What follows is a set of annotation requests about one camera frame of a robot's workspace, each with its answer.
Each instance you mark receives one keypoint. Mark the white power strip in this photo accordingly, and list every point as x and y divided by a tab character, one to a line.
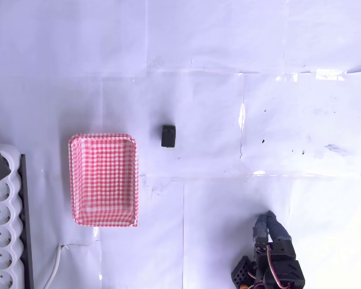
1	228

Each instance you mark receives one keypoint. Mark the black strip beside power strip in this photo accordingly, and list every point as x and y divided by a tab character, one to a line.
26	216

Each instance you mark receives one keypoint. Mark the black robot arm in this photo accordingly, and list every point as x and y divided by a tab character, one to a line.
284	272

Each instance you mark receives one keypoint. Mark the red checkered basket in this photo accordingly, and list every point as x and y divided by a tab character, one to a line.
102	180

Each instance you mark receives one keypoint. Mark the small black block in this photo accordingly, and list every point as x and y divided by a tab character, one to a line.
168	137

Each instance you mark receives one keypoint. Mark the white paper table cover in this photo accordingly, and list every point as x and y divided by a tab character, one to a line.
198	60

